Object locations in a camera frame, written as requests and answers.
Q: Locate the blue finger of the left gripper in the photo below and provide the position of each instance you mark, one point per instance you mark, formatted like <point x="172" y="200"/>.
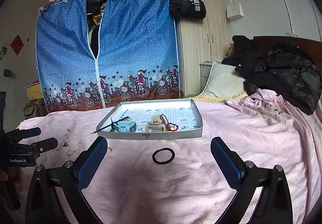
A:
<point x="23" y="134"/>
<point x="45" y="145"/>

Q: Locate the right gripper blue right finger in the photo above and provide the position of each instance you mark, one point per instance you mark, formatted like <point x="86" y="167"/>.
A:
<point x="230" y="164"/>

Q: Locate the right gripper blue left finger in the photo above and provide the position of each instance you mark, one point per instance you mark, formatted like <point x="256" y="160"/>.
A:
<point x="87" y="163"/>

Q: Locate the light blue kids watch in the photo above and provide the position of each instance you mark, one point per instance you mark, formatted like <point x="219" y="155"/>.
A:
<point x="125" y="126"/>

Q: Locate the brown hair tie yellow bead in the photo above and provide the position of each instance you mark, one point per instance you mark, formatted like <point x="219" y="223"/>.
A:
<point x="165" y="121"/>

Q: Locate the person's left hand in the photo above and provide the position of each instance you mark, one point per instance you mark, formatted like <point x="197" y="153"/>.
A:
<point x="16" y="175"/>

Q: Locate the brown luggage bag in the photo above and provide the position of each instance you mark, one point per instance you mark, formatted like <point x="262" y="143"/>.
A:
<point x="35" y="108"/>

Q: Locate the pink bed sheet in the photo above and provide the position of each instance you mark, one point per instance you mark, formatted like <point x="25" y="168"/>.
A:
<point x="178" y="181"/>

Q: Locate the black hair stick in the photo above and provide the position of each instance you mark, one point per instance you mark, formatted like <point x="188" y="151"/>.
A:
<point x="112" y="122"/>

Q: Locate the beige hair claw clip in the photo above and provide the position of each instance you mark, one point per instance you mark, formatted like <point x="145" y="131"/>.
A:
<point x="156" y="124"/>

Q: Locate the yellow knitted blanket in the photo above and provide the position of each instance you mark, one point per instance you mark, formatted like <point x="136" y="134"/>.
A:
<point x="205" y="98"/>

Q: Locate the grey tray with grid paper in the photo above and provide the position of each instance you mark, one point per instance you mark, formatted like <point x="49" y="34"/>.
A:
<point x="183" y="116"/>

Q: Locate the white pillow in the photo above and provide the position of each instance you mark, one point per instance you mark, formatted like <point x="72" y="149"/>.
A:
<point x="223" y="81"/>

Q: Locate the grey drawer nightstand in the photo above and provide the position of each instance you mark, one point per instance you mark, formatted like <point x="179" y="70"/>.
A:
<point x="205" y="70"/>

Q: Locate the pile of black jackets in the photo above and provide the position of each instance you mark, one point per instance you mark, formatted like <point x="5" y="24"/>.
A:
<point x="283" y="68"/>

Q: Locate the blue fabric wardrobe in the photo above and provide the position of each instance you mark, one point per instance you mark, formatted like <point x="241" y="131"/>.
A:
<point x="93" y="54"/>

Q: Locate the wooden wardrobe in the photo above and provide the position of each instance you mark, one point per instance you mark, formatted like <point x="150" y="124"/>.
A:
<point x="200" y="41"/>

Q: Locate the wooden headboard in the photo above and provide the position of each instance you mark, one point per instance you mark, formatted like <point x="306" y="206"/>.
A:
<point x="310" y="47"/>

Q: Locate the white paper gift bag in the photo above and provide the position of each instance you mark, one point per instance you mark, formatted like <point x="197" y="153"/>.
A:
<point x="234" y="10"/>

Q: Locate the black tote bag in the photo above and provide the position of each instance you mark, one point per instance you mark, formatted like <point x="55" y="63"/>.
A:
<point x="192" y="9"/>

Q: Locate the red diamond wall decoration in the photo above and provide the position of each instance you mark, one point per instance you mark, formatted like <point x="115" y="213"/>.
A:
<point x="17" y="44"/>

